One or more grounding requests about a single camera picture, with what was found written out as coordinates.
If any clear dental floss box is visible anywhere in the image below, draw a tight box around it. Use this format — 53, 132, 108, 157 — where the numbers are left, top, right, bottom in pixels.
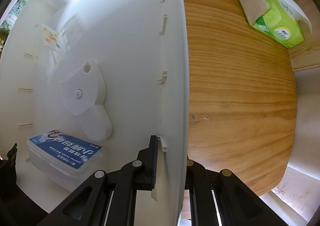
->
27, 130, 105, 192

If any small cartoon sticker card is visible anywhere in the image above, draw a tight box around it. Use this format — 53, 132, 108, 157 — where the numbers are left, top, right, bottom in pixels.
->
34, 22, 83, 68

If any white plastic storage box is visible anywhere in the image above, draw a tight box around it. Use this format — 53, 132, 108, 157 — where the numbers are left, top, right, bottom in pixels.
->
1, 0, 189, 225

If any green tissue pack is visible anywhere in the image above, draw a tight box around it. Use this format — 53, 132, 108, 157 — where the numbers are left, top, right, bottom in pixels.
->
239, 0, 312, 49

